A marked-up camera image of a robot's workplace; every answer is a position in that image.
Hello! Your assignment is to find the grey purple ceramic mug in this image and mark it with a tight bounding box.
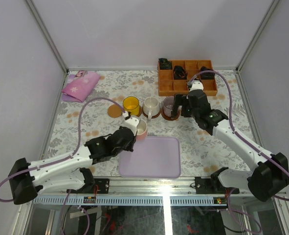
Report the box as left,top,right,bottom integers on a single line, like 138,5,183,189
163,96,174,118

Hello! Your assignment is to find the dark wooden grooved coaster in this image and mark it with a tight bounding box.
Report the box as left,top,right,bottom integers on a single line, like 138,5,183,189
142,109,161,120
161,109,180,121
135,105,142,117

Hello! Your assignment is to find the pink ceramic mug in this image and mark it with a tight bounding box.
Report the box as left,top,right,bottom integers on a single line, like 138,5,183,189
136,119,148,141

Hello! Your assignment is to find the white ceramic mug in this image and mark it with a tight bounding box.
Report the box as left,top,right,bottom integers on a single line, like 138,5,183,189
143,97,160,120

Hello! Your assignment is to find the light bamboo coaster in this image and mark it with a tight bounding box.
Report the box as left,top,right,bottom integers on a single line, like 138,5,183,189
107,104,123,118

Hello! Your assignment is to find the yellow ceramic mug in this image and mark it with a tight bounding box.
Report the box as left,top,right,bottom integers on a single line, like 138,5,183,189
123,96,140,116

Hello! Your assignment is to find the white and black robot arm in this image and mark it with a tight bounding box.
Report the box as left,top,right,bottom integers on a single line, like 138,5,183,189
171,90,289,202
8,126,137,205

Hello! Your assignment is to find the orange wooden compartment tray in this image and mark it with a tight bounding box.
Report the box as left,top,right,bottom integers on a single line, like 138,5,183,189
157,60,213,96

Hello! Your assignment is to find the dark floral rolled cloth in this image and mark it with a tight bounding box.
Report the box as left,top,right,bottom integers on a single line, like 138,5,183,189
158,58,173,70
173,65,187,80
199,66,216,80

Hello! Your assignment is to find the lavender plastic serving tray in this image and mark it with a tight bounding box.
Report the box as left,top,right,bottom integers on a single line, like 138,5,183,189
118,136,181,179

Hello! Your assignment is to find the white floral tablecloth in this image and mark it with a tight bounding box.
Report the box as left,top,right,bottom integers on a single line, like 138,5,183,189
43,70,253,177

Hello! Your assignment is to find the pink folded cloth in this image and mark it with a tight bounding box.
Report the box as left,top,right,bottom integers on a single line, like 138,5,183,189
62,70,101,103

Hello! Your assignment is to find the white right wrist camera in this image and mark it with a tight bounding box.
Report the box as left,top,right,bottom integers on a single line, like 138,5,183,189
187,80,204,92

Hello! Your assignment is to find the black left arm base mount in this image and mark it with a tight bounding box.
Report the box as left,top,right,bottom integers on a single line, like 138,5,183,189
68,168,110,194

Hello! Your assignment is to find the aluminium front frame rail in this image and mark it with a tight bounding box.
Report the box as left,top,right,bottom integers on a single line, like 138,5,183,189
24,175,287,196

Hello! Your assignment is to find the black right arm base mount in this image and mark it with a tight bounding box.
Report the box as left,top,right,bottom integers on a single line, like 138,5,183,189
194,167,241,195

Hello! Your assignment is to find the blue slotted cable duct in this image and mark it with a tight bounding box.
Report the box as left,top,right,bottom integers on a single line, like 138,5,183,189
33,195,227,206

